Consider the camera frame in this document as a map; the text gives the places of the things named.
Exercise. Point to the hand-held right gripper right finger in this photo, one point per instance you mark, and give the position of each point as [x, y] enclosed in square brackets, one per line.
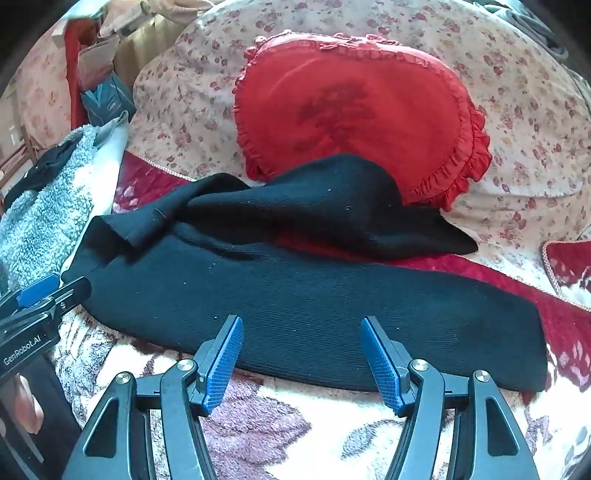
[381, 364]

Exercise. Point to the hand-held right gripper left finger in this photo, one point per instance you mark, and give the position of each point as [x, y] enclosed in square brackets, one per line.
[224, 364]

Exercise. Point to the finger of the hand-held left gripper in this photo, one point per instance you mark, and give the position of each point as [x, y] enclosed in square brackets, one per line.
[69, 297]
[39, 288]

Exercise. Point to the black knit pants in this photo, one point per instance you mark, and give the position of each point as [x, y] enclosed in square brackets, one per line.
[300, 300]

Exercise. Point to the person's left hand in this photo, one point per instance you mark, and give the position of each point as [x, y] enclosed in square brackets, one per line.
[23, 406]

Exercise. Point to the grey fleece jacket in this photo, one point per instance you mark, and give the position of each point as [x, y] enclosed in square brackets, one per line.
[46, 217]

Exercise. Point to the red and white printed blanket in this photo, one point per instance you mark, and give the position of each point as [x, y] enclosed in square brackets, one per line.
[300, 438]

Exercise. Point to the small black cloth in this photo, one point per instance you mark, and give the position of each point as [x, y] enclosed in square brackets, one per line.
[41, 168]

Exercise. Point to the white cloth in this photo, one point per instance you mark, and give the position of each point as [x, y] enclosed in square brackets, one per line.
[108, 157]

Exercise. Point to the floral pillow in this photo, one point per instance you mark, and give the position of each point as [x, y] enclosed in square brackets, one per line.
[44, 92]

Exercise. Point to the teal plastic bag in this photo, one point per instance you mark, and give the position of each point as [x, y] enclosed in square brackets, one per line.
[108, 99]

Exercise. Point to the red patterned cushion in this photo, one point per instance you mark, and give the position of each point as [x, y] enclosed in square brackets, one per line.
[570, 263]

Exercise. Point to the red cloth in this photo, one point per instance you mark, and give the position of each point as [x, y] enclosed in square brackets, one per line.
[74, 69]

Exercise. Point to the pink plastic bag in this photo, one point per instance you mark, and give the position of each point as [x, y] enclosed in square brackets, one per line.
[97, 64]

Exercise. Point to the red heart-shaped frilled pillow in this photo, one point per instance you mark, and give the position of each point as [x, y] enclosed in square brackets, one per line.
[360, 106]

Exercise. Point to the beige cloth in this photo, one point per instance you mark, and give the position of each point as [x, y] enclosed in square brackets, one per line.
[152, 11]

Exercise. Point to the floral beige quilt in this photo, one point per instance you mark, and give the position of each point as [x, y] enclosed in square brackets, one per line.
[508, 92]

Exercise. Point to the grey cloth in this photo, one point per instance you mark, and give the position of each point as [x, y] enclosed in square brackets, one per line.
[531, 27]

